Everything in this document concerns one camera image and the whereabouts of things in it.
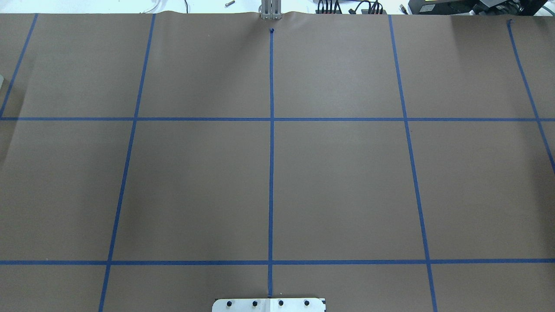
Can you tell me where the aluminium frame post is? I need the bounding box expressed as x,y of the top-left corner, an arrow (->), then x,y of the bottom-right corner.
259,0 -> 283,20

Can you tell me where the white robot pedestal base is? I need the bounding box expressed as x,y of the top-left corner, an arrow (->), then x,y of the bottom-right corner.
212,298 -> 326,312

